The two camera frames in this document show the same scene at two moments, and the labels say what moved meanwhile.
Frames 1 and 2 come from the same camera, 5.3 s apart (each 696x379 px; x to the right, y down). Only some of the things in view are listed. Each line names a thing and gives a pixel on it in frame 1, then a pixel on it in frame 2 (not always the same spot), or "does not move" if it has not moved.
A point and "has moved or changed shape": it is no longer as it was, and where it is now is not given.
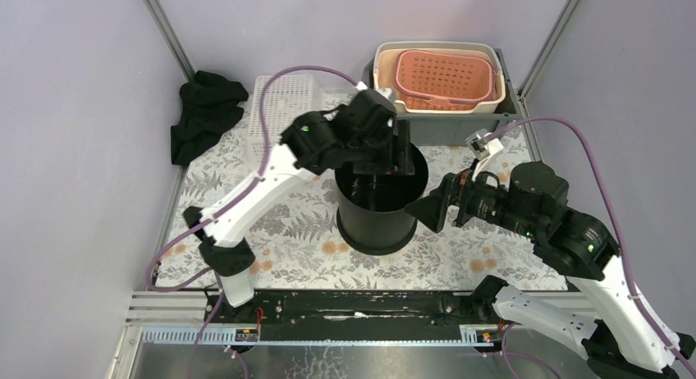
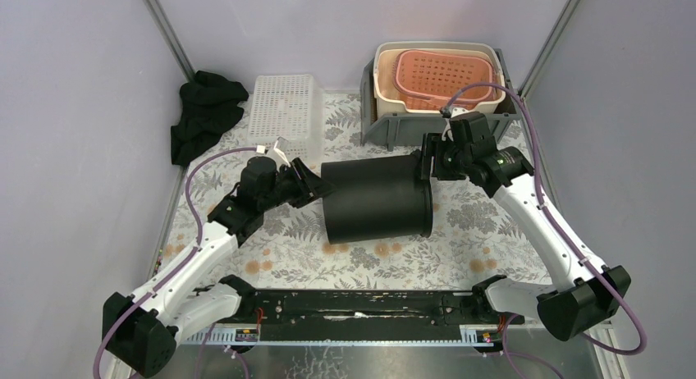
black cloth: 210,105 does not move
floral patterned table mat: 307,247 does not move
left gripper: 384,164 -> 299,180
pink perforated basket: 436,80 does not move
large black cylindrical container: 372,217 has moved or changed shape
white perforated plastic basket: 289,99 does not move
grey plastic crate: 451,129 does not move
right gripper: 429,210 -> 435,143
